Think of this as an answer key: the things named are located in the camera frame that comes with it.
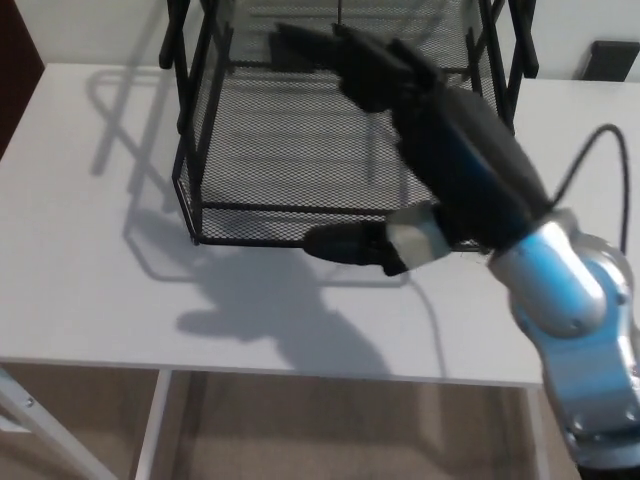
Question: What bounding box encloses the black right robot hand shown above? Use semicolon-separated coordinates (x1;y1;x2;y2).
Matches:
269;22;557;279

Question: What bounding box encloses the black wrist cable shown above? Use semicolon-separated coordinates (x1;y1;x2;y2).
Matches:
548;124;632;251

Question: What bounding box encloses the dark brown wooden door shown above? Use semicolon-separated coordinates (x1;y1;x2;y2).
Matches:
0;0;50;165

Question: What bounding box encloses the black mesh file tray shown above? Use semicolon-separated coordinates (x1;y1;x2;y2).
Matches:
171;0;516;251

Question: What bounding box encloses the black wire file rack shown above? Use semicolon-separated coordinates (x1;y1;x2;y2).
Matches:
158;0;540;246

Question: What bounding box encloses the black wall box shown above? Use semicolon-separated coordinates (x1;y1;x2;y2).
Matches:
268;33;322;72

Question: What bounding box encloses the black rectangular block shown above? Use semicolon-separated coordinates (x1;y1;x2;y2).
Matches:
581;41;640;82

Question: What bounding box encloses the slanted white metal stand leg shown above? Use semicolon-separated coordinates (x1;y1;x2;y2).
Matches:
0;366;120;480

